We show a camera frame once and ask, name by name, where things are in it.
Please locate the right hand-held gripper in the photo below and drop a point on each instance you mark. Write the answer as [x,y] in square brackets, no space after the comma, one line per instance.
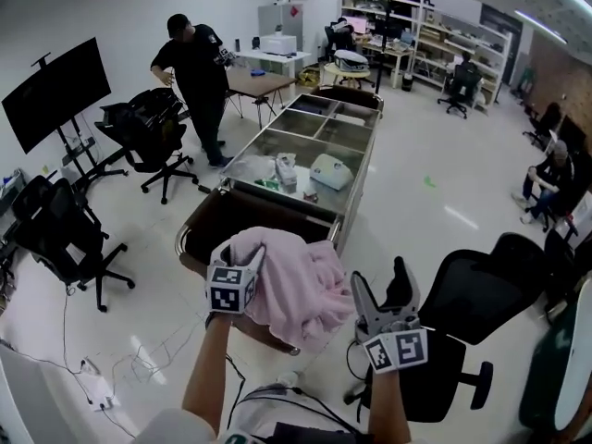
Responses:
[398,342]

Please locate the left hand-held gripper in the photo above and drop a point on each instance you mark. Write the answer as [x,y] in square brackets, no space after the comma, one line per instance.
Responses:
[225,292]

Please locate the pink clothing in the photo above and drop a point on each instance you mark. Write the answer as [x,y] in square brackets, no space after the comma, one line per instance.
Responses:
[296,289]

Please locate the steel laundry cart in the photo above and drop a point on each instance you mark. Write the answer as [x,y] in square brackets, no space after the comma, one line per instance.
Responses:
[300,155]

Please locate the person's left forearm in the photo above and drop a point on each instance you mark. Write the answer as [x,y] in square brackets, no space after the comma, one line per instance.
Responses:
[208,368]

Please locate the person's right forearm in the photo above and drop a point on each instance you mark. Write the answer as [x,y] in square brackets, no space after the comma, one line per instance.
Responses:
[388,405]

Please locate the green small item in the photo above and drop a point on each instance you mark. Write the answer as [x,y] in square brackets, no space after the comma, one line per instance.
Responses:
[266,183]

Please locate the black office chair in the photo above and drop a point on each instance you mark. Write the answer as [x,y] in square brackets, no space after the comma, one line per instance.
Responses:
[60,238]
[543,125]
[460,93]
[467,303]
[152,137]

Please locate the clear plastic bag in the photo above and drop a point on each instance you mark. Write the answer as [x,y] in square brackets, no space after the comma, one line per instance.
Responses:
[250,169]

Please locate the white packet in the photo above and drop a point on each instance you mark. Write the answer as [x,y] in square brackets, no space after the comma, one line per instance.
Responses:
[286,171]

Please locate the green floor tape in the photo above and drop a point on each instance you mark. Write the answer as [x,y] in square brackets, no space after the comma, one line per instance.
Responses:
[430,181]

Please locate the person's white shirt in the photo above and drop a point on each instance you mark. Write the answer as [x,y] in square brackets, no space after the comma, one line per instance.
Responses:
[259,414]

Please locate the brown wooden table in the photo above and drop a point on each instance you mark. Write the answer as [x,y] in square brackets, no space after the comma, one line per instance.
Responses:
[259,83]

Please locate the dark green object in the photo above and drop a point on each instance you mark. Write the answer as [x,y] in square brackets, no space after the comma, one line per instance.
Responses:
[546,368]

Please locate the white power strip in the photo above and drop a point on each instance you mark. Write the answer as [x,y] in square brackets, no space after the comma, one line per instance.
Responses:
[90,366]

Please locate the black television stand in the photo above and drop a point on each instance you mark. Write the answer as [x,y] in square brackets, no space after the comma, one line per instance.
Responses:
[81,153]

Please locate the white desk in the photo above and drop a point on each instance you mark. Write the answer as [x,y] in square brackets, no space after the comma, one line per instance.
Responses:
[277,56]

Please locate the round wooden stool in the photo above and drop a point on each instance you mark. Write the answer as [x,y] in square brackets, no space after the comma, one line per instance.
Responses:
[349,74]

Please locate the white box appliance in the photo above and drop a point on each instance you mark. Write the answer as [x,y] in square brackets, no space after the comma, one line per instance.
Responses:
[277,44]

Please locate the grey white bag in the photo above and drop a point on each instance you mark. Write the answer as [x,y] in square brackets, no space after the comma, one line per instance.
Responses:
[351,59]

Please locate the grey cabinet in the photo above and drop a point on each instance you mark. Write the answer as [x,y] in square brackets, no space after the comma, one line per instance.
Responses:
[279,19]

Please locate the black television screen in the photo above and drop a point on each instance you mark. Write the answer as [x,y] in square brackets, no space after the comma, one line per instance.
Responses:
[55,97]

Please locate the black tripod pole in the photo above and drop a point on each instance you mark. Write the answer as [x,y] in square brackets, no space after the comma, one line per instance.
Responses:
[383,40]

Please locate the white shelving unit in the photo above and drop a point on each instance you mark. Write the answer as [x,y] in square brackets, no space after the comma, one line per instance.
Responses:
[393,21]
[467,40]

